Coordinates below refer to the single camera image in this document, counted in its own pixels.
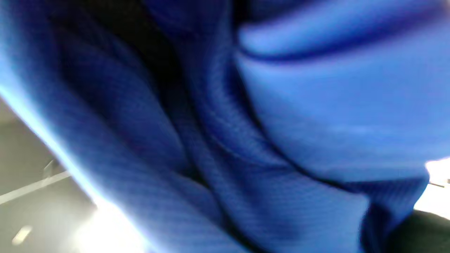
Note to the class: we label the blue t-shirt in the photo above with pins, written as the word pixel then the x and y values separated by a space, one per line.
pixel 316 123

